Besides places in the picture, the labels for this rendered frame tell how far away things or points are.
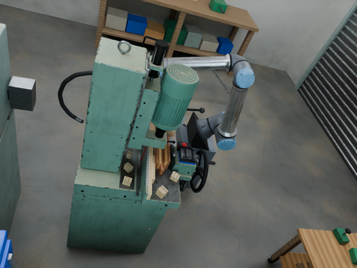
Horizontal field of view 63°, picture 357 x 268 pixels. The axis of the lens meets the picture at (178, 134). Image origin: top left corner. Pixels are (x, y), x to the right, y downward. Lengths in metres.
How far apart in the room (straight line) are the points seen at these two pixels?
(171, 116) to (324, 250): 1.61
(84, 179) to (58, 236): 0.81
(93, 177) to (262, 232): 1.81
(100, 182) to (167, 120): 0.53
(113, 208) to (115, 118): 0.65
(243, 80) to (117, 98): 0.86
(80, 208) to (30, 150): 1.13
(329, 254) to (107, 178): 1.71
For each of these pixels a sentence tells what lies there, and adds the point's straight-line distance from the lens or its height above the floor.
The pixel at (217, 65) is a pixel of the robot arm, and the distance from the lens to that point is 1.99.
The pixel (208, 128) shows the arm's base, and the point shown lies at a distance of 2.42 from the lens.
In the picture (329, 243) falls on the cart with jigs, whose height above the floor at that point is 0.53.
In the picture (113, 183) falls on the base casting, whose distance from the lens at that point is 1.74.
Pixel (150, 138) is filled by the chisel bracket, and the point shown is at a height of 1.06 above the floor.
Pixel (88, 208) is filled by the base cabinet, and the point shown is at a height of 0.57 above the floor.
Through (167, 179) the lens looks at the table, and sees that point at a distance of 1.71.
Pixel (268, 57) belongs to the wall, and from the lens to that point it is 5.68.
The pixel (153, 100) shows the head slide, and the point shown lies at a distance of 1.43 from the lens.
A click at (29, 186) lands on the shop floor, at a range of 2.68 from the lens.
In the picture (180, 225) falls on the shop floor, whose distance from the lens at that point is 2.66.
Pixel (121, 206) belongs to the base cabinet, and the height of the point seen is 0.63.
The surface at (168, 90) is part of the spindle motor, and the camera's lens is 1.39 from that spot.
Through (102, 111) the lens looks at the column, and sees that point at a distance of 1.44.
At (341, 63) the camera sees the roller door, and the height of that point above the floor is 0.83.
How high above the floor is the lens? 2.21
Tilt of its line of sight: 41 degrees down
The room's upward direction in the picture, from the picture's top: 24 degrees clockwise
